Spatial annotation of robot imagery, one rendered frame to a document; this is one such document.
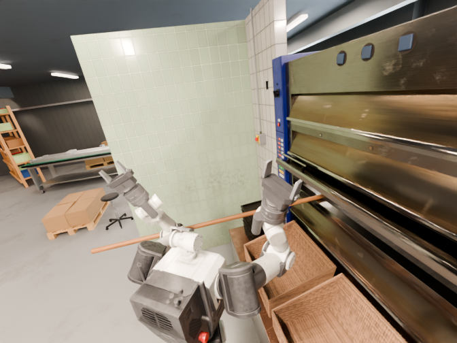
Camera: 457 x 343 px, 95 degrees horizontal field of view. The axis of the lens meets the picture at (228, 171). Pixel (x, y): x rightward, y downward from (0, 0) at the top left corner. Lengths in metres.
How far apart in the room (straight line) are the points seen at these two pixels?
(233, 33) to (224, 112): 0.77
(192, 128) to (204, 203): 0.94
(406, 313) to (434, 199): 0.55
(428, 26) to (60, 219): 4.72
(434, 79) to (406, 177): 0.35
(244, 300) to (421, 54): 0.96
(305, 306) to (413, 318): 0.56
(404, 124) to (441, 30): 0.28
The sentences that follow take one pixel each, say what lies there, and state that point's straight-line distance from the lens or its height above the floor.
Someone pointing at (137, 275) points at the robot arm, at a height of 1.33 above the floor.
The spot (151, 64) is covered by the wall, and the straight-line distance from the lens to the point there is 2.40.
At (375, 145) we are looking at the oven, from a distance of 1.11.
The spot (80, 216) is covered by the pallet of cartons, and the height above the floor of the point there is 0.30.
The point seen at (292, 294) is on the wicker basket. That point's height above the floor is 0.73.
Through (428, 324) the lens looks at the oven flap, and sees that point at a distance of 1.29.
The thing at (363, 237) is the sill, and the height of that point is 1.18.
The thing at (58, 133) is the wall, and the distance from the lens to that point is 10.71.
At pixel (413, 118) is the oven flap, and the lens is 0.99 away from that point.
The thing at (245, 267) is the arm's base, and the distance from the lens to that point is 0.76.
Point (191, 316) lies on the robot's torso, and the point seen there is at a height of 1.33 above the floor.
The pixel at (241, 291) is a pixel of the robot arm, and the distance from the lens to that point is 0.77.
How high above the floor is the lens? 1.97
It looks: 21 degrees down
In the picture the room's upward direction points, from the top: 8 degrees counter-clockwise
